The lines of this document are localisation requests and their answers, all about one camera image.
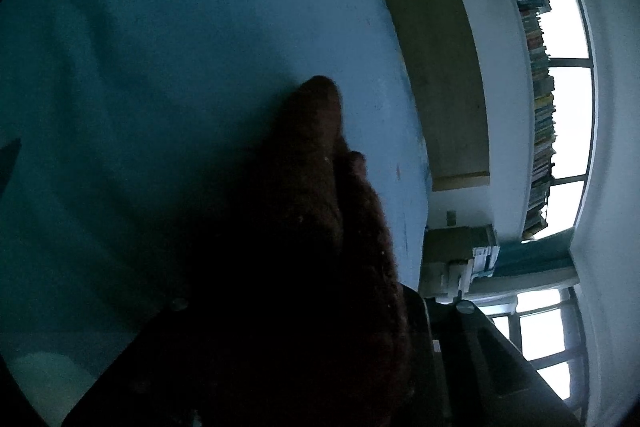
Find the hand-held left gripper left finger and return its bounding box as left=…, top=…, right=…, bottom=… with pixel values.
left=60, top=298, right=201, bottom=427

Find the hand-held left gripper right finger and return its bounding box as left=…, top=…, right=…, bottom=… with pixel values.
left=402, top=284, right=583, bottom=427

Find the dark red knitted sweater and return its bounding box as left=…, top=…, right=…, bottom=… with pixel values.
left=130, top=76, right=416, bottom=427

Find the glass window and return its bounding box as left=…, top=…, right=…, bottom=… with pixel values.
left=487, top=287, right=588, bottom=413
left=542, top=0, right=597, bottom=240

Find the teal curtain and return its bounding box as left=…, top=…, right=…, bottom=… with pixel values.
left=492, top=228, right=576, bottom=279

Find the row of books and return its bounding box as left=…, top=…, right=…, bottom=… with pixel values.
left=514, top=0, right=557, bottom=242

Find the brown wooden door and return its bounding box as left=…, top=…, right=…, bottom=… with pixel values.
left=378, top=0, right=492, bottom=192

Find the blue printed bedsheet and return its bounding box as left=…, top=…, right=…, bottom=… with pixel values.
left=0, top=0, right=433, bottom=427

